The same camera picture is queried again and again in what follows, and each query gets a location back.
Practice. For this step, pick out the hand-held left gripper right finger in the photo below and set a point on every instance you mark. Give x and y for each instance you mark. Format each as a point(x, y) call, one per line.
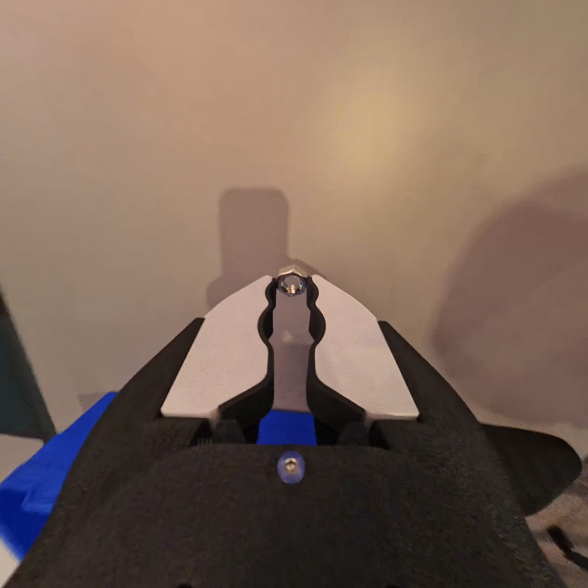
point(363, 363)

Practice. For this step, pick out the blue plastic tray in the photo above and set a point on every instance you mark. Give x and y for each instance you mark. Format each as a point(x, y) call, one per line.
point(41, 482)

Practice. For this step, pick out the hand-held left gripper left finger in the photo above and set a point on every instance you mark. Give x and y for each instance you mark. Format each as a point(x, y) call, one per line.
point(220, 363)

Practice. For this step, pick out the silver hex nut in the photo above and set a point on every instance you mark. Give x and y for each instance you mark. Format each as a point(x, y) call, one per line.
point(291, 285)

